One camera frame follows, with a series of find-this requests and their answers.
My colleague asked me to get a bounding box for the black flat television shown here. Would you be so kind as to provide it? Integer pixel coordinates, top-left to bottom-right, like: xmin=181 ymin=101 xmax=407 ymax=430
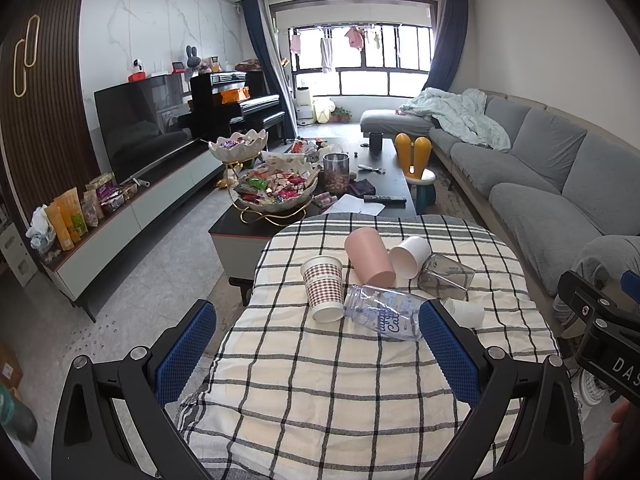
xmin=94 ymin=74 xmax=205 ymax=183

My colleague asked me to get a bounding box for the light green blanket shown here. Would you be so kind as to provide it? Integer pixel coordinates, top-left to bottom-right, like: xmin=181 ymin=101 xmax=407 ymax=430
xmin=397 ymin=87 xmax=511 ymax=152

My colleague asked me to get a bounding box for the glass jar of nuts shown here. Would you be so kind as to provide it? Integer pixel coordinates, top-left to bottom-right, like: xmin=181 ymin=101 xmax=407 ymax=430
xmin=323 ymin=153 xmax=350 ymax=196

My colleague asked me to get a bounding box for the houndstooth paper cup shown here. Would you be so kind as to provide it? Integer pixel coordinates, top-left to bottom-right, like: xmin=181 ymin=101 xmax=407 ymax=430
xmin=300 ymin=256 xmax=345 ymax=323

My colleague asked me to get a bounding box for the white paper sheet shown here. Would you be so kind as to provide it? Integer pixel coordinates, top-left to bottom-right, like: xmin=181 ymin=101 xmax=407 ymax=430
xmin=326 ymin=194 xmax=385 ymax=216

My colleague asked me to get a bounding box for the upper white snack bowl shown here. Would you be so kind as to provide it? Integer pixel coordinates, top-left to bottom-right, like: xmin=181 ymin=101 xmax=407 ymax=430
xmin=208 ymin=129 xmax=268 ymax=164

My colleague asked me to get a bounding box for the smoky grey square glass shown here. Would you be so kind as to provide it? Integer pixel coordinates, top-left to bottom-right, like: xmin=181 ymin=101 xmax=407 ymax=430
xmin=418 ymin=254 xmax=475 ymax=300

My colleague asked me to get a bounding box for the person's hand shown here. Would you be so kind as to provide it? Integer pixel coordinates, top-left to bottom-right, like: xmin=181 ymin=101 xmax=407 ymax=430
xmin=584 ymin=401 xmax=631 ymax=480

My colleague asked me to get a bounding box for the black mug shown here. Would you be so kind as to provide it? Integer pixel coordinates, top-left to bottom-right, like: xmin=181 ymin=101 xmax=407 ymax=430
xmin=369 ymin=132 xmax=384 ymax=156

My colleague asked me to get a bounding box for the blue right curtain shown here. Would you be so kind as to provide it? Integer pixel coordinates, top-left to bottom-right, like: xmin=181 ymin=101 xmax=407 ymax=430
xmin=423 ymin=0 xmax=470 ymax=91

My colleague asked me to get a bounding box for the blue curtain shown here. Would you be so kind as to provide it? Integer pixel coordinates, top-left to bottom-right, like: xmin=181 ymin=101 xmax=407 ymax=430
xmin=241 ymin=0 xmax=297 ymax=140
xmin=423 ymin=0 xmax=470 ymax=91

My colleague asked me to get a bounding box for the orange snack bag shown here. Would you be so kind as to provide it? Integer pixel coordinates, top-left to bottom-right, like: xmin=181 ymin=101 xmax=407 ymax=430
xmin=44 ymin=188 xmax=88 ymax=252

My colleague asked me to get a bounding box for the lower white snack bowl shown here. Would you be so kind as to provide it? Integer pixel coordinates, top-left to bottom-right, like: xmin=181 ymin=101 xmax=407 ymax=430
xmin=232 ymin=156 xmax=320 ymax=214

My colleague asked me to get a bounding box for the white snack bowl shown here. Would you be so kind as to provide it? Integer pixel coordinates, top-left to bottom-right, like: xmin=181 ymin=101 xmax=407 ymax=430
xmin=232 ymin=156 xmax=320 ymax=214
xmin=208 ymin=129 xmax=268 ymax=164

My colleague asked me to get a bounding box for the white air purifier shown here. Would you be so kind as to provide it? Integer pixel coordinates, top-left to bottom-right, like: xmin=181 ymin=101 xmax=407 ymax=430
xmin=295 ymin=87 xmax=314 ymax=126

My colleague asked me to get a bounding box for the black upright piano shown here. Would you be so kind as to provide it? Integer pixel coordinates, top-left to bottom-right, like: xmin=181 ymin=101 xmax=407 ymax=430
xmin=178 ymin=70 xmax=285 ymax=148

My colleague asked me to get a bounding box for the white TV cabinet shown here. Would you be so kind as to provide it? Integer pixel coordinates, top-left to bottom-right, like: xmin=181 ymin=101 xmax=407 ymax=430
xmin=46 ymin=151 xmax=222 ymax=320

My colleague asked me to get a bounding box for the grey sectional sofa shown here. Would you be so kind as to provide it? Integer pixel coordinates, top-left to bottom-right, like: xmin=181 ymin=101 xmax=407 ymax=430
xmin=360 ymin=89 xmax=639 ymax=308

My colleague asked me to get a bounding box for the checked white tablecloth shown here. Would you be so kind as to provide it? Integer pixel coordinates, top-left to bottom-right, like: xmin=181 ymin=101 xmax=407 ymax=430
xmin=177 ymin=214 xmax=556 ymax=479

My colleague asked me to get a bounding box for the white cup pink inside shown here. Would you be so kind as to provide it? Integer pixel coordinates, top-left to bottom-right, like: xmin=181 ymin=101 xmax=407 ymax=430
xmin=390 ymin=236 xmax=432 ymax=280

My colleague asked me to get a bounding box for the dark purple wallet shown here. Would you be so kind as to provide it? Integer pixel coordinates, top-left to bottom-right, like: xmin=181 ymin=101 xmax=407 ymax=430
xmin=347 ymin=179 xmax=376 ymax=198

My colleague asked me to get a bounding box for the blue left curtain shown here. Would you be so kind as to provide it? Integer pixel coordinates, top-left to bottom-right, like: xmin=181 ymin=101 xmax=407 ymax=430
xmin=241 ymin=0 xmax=297 ymax=140

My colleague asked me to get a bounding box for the potted green plant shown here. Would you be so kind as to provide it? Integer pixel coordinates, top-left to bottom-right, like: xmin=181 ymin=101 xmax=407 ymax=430
xmin=330 ymin=106 xmax=352 ymax=124

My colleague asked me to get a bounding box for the small white paper cup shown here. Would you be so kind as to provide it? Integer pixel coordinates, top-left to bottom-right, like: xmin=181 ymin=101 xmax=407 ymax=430
xmin=444 ymin=298 xmax=485 ymax=330

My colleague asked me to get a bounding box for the pink plastic cup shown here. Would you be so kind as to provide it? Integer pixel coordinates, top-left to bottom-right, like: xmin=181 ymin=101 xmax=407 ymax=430
xmin=344 ymin=228 xmax=396 ymax=288

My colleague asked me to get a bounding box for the black remote control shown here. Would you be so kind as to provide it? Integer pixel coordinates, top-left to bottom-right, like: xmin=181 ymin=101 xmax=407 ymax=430
xmin=363 ymin=195 xmax=407 ymax=207

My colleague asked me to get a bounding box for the black coffee table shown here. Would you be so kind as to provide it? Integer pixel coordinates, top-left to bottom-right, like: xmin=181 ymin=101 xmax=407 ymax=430
xmin=209 ymin=133 xmax=416 ymax=304

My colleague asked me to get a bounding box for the clear Happy Cat glass jar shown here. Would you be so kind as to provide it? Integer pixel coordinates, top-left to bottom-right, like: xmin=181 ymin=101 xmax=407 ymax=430
xmin=344 ymin=285 xmax=425 ymax=341

